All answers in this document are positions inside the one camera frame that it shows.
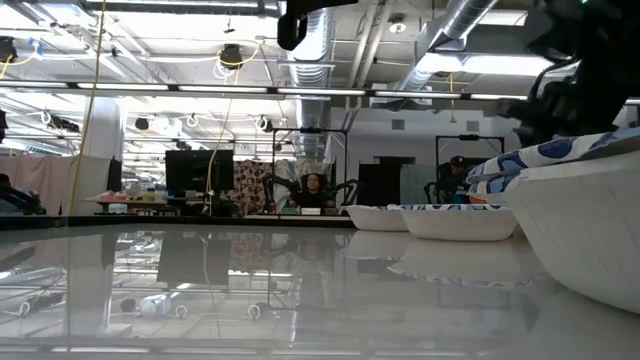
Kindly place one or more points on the blue patterned paper bowl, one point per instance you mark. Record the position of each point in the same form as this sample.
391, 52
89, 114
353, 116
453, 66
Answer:
555, 148
575, 235
375, 220
460, 225

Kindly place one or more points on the red plastic bowl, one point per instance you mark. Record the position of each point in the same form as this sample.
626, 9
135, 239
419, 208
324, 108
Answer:
482, 200

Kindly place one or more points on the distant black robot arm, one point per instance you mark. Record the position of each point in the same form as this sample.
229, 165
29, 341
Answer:
347, 192
277, 189

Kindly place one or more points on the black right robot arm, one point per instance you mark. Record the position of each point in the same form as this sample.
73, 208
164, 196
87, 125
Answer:
600, 30

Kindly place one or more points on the long light strip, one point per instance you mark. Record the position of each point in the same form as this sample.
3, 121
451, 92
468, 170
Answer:
225, 89

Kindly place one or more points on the person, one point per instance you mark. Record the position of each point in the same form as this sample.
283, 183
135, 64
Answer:
312, 197
17, 200
452, 182

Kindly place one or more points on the black cabinet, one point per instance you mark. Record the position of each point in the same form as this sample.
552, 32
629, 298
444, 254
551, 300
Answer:
377, 185

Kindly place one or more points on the floral patterned cloth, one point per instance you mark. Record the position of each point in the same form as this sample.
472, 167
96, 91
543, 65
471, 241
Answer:
250, 182

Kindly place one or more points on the large black monitor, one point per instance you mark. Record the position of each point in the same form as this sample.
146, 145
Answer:
190, 172

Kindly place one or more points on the white column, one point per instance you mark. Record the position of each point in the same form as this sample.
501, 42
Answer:
107, 130

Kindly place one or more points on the small black monitor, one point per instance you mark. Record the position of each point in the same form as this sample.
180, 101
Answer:
114, 175

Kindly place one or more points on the cluttered wooden desk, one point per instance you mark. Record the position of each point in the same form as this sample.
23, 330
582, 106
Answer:
135, 204

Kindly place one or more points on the white cloth curtain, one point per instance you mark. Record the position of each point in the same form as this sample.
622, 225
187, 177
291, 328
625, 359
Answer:
95, 185

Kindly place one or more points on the pink cloth curtain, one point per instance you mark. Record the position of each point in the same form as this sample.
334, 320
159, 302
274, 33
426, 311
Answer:
40, 172

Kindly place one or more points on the silver ribbed air duct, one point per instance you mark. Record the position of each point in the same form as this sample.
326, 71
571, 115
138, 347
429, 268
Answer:
460, 20
312, 65

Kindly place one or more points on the black rig frame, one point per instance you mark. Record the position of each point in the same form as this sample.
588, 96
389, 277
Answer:
470, 136
310, 130

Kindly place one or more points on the black aluminium table frame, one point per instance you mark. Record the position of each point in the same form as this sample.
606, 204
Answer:
150, 221

